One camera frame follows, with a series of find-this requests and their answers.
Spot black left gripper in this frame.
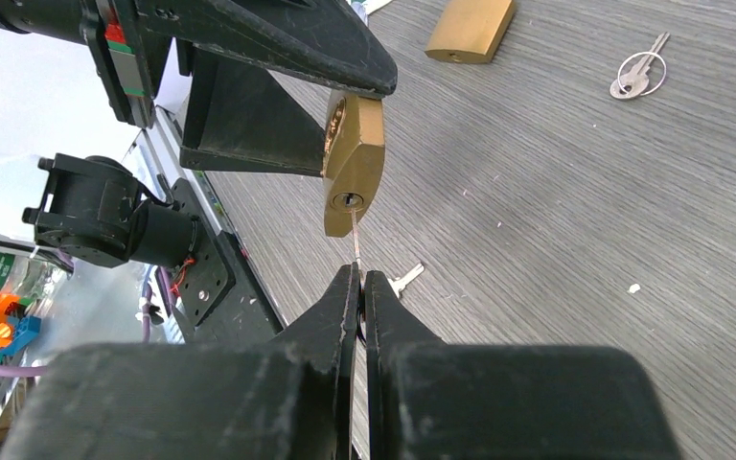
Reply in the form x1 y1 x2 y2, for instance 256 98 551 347
81 0 398 176

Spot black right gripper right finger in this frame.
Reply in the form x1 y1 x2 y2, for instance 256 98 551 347
364 271 682 459

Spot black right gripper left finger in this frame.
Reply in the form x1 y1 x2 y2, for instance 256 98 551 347
0 264 360 459

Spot brass padlock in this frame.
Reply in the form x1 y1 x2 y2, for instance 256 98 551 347
425 0 517 64
321 91 385 238

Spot silver key bunch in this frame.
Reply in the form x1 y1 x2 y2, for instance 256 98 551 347
347 206 426 303

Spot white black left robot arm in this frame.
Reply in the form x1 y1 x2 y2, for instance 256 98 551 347
0 1 398 267

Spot black front base panel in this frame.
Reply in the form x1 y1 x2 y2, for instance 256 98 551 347
172 178 284 348

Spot clear plastic water bottle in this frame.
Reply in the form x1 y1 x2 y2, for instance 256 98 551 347
0 252 67 300

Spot orange blue toy pieces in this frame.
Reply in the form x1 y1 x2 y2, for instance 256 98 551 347
0 293 42 364

